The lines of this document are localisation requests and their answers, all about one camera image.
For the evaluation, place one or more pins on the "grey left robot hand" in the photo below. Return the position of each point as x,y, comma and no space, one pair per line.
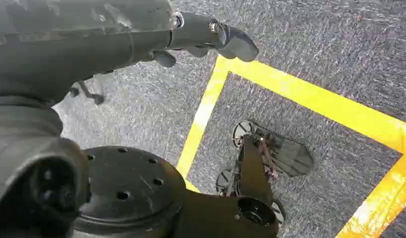
58,49

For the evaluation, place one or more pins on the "yellow floor tape strip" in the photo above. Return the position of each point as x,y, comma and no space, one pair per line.
202,115
321,100
383,200

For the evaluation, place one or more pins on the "black robot foot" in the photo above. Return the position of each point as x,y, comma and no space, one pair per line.
288,156

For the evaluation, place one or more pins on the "black robot leg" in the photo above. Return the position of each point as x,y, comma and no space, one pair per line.
130,184

